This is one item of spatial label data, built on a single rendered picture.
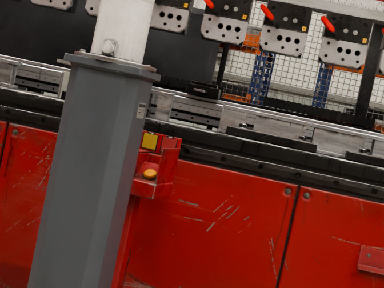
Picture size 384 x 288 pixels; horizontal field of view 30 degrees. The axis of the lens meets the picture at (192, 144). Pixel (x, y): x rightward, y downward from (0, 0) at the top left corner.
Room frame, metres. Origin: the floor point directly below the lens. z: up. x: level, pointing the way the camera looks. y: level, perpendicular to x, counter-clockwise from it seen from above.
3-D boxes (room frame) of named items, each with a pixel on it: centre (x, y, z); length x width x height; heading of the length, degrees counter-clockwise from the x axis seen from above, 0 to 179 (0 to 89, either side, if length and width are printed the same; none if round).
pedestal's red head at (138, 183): (2.12, 0.15, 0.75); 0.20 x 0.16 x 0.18; 74
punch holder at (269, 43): (2.42, -0.23, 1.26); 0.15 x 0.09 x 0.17; 85
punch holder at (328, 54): (2.41, -0.43, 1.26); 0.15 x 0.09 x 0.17; 85
